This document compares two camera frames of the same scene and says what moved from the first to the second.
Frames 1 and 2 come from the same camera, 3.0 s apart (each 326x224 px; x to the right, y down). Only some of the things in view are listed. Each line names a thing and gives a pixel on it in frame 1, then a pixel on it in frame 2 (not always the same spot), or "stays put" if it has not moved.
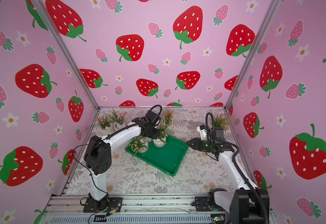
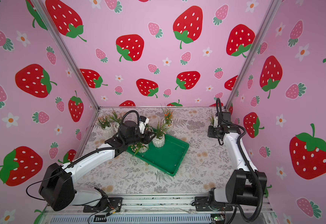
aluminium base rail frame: [136, 209] stays put
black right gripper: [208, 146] → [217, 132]
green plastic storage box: [168, 158] stays put
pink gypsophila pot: [138, 144] stays put
